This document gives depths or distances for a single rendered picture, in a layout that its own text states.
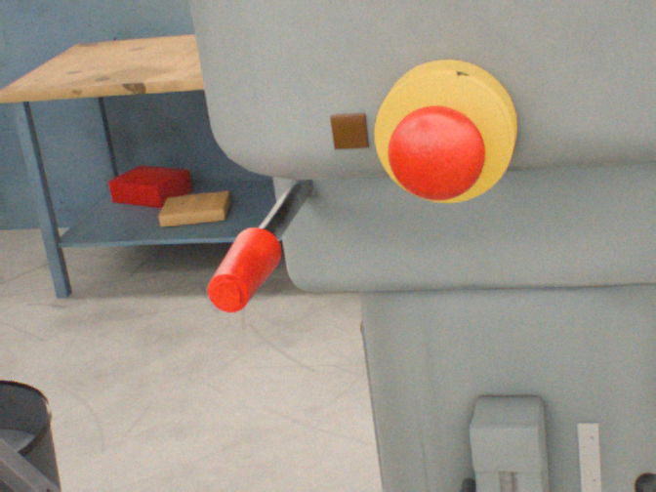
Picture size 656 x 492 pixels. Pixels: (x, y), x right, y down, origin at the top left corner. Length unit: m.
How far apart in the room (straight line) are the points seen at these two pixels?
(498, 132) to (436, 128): 0.04
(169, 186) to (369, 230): 4.56
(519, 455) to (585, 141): 0.24
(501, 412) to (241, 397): 3.35
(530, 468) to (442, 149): 0.28
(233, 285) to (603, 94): 0.18
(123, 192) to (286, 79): 4.77
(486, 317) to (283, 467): 2.95
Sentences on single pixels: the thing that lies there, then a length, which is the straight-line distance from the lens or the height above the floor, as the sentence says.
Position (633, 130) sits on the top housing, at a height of 1.75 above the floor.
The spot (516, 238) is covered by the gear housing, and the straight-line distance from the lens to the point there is 0.66.
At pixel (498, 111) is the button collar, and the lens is 0.52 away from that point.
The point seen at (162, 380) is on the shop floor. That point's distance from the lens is 4.27.
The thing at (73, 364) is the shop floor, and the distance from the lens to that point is 4.52.
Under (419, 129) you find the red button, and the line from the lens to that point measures 0.50.
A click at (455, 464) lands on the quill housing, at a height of 1.50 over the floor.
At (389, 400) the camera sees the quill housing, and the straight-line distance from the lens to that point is 0.78.
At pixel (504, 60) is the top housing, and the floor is 1.79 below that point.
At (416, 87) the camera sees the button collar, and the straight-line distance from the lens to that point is 0.52.
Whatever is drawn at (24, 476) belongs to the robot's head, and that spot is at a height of 1.67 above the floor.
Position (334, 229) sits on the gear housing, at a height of 1.67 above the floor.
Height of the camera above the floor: 1.92
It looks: 22 degrees down
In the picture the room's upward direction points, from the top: 8 degrees counter-clockwise
